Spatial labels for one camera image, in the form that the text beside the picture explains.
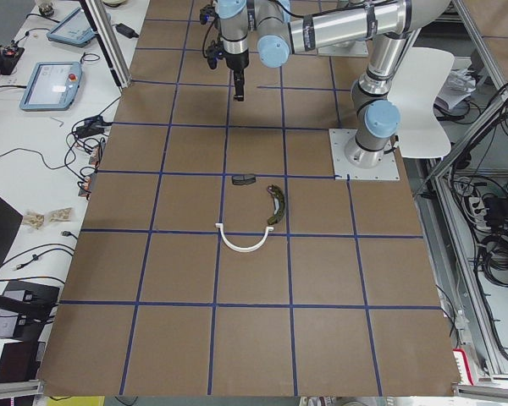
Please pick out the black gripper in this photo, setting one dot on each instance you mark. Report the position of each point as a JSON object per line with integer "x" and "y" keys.
{"x": 236, "y": 59}

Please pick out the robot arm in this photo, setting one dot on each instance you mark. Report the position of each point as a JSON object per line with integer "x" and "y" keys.
{"x": 282, "y": 10}
{"x": 375, "y": 35}

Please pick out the olive brake shoe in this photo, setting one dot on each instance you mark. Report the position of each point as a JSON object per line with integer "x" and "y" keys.
{"x": 279, "y": 203}

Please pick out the black power adapter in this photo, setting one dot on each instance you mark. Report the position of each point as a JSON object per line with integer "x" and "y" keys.
{"x": 126, "y": 31}

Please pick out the upper teach pendant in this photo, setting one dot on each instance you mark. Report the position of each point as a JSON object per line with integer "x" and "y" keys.
{"x": 73, "y": 30}

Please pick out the teach pendant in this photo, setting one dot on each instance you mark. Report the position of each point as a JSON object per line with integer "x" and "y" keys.
{"x": 73, "y": 30}
{"x": 52, "y": 86}

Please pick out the lower teach pendant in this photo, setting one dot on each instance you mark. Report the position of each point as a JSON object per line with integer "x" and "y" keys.
{"x": 52, "y": 86}

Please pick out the white plastic chair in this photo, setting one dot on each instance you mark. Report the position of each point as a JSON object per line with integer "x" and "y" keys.
{"x": 416, "y": 84}

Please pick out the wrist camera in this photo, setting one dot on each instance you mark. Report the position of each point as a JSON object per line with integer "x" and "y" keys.
{"x": 214, "y": 54}
{"x": 206, "y": 13}

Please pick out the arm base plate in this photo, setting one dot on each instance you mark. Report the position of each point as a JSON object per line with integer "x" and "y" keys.
{"x": 346, "y": 49}
{"x": 351, "y": 162}

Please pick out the white curved plastic bracket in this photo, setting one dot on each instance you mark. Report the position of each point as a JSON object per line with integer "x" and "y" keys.
{"x": 243, "y": 244}

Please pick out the aluminium frame post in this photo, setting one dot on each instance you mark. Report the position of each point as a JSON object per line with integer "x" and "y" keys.
{"x": 100, "y": 24}

